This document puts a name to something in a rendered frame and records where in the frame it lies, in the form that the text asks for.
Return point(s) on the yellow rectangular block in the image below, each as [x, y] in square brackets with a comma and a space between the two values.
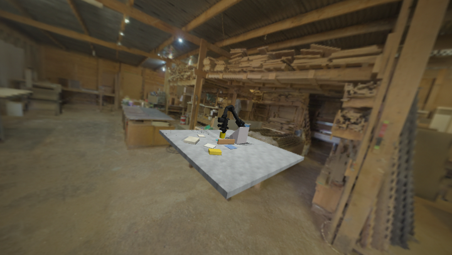
[214, 151]

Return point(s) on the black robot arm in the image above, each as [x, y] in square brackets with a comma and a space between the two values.
[223, 118]

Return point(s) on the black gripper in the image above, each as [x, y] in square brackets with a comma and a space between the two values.
[224, 127]

